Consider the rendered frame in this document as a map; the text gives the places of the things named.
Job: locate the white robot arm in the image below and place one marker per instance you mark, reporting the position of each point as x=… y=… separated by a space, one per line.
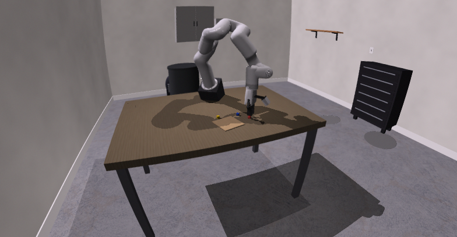
x=207 y=46

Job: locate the beige flat mat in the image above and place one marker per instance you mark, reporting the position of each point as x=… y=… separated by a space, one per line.
x=228 y=123

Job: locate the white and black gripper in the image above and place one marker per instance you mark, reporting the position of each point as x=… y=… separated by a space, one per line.
x=250 y=100

